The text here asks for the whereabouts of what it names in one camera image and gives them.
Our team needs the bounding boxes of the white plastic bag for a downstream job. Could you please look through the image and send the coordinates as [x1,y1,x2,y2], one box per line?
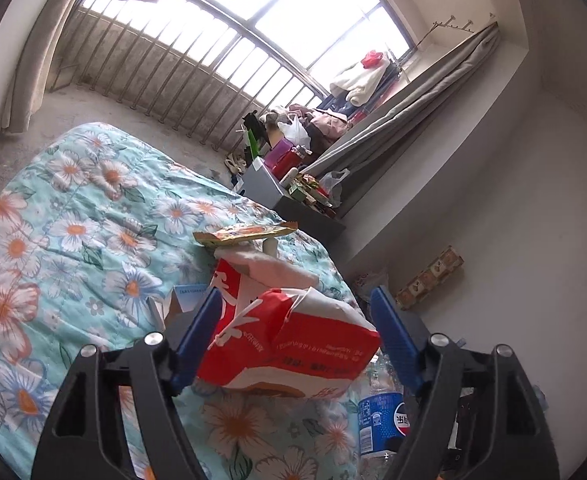
[319,167,350,206]

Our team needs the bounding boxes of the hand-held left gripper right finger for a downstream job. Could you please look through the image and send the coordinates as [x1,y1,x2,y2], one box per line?
[371,285,559,480]

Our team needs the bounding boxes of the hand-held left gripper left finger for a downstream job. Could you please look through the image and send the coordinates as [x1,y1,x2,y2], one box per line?
[30,289,224,480]

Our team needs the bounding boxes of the pile of clothes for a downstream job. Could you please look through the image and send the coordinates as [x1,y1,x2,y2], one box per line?
[268,102,355,147]

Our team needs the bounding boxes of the grey curtain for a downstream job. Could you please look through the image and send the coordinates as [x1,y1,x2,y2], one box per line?
[306,22,501,181]

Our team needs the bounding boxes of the blue label plastic bottle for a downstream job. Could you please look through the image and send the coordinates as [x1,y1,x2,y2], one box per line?
[357,355,415,480]

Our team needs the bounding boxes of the beige curtain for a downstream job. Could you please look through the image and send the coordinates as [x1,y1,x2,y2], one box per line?
[0,0,99,133]

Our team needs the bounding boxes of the floral quilted blanket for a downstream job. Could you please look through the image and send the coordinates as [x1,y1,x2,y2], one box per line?
[0,122,369,480]

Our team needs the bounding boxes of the white jacket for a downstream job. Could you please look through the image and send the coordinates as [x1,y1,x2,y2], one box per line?
[329,62,395,106]

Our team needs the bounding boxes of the white blue paper box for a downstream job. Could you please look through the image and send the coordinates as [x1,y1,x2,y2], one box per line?
[150,285,211,332]

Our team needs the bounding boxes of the wall coat hooks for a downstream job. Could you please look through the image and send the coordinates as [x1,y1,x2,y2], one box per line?
[431,15,497,37]

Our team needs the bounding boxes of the metal window railing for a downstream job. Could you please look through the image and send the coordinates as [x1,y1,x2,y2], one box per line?
[48,0,324,156]

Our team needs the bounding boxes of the tall patterned box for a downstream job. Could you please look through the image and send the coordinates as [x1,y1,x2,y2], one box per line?
[395,246,465,311]

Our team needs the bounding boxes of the yellow snack packet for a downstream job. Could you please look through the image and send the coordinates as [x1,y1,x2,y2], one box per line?
[193,221,298,250]

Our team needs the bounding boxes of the red white paper bag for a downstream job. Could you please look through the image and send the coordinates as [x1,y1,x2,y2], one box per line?
[196,249,381,400]

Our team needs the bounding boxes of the grey cabinet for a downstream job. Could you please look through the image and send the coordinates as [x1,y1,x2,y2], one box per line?
[240,157,347,246]

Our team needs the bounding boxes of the pile of small boxes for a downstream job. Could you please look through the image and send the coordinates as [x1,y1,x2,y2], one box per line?
[288,174,335,212]

